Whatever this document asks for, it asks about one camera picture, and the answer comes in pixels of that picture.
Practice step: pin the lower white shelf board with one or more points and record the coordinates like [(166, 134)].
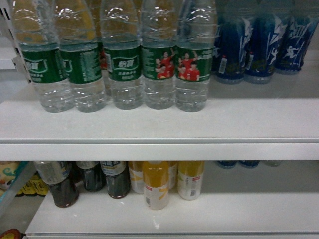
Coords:
[(293, 214)]

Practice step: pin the dark tea bottle right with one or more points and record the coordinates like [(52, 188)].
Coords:
[(117, 178)]

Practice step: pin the right yellow white juice bottle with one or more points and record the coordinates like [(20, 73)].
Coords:
[(190, 178)]

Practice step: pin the yellow white juice bottle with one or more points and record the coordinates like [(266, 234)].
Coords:
[(136, 176), (190, 178), (155, 177)]

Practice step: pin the front yellow white juice bottle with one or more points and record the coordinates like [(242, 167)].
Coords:
[(155, 177)]

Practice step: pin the back yellow white juice bottle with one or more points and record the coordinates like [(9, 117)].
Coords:
[(136, 176)]

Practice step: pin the dark tea bottle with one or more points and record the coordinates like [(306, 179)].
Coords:
[(56, 174), (117, 178), (93, 177)]

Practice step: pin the white shelf board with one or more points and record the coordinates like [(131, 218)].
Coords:
[(293, 214), (275, 121)]

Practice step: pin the blue sports drink bottle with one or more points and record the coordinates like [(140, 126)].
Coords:
[(304, 19), (236, 33), (268, 29)]

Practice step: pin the dark tea bottle middle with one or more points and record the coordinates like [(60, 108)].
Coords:
[(93, 177)]

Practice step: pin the dark tea bottle front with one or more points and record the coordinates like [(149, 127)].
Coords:
[(56, 174)]

